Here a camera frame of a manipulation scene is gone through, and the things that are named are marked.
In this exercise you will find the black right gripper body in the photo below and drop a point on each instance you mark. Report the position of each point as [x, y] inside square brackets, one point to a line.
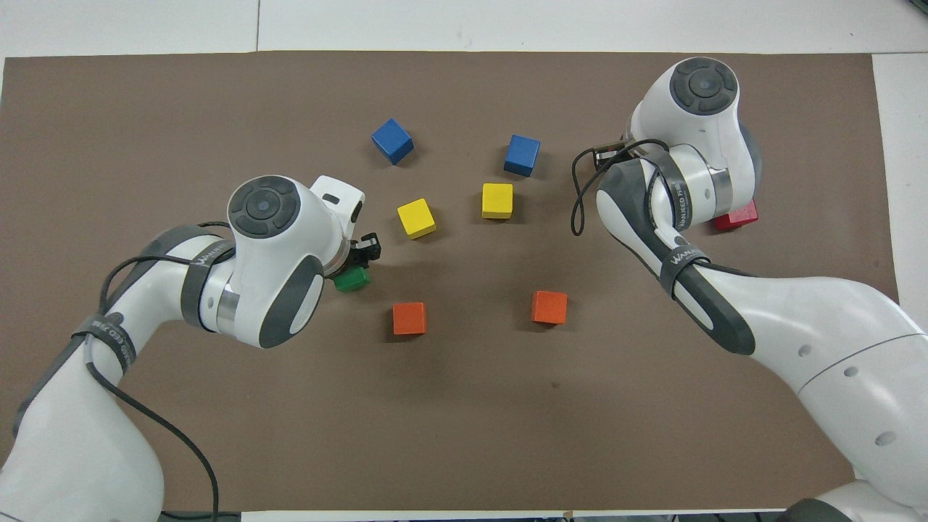
[610, 155]

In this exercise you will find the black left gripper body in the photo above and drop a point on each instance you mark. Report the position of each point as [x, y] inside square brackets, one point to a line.
[359, 254]

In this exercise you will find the green wooden cube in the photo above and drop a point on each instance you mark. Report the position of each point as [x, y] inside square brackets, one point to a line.
[353, 280]

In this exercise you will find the red wooden cube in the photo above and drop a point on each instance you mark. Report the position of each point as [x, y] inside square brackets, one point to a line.
[737, 217]

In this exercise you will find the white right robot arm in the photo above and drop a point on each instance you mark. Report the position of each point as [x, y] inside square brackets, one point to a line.
[834, 326]

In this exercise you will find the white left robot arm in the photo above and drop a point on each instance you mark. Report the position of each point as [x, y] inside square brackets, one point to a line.
[275, 261]

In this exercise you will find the yellow wooden cube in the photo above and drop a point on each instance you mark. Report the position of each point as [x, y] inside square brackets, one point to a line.
[417, 218]
[497, 201]

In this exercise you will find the orange wooden cube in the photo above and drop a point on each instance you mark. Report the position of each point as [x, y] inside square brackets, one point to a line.
[549, 307]
[409, 318]

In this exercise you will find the blue wooden cube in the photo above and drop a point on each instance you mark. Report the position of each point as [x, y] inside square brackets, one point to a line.
[522, 155]
[392, 141]

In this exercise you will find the brown paper mat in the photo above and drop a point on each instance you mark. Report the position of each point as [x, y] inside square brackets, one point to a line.
[464, 420]

